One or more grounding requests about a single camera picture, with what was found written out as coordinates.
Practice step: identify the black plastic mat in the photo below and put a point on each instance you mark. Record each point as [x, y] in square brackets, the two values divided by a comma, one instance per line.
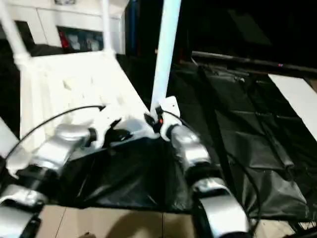
[247, 129]

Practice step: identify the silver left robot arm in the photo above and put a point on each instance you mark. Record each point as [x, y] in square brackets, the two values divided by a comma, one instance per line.
[49, 153]

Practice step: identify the dark object on cabinet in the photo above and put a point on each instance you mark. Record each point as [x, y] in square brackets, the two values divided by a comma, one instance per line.
[64, 1]

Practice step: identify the flat white board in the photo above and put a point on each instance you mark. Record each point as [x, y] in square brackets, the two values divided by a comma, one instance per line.
[297, 99]

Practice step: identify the large black screen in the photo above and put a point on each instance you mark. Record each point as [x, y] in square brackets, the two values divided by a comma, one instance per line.
[237, 25]

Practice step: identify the grey left robot foot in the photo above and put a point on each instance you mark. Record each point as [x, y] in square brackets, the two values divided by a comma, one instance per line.
[86, 235]

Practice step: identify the white cabinet with glass doors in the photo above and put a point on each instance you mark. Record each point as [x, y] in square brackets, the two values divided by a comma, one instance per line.
[59, 20]

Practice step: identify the white plastic table top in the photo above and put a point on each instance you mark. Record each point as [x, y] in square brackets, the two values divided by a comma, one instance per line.
[74, 84]

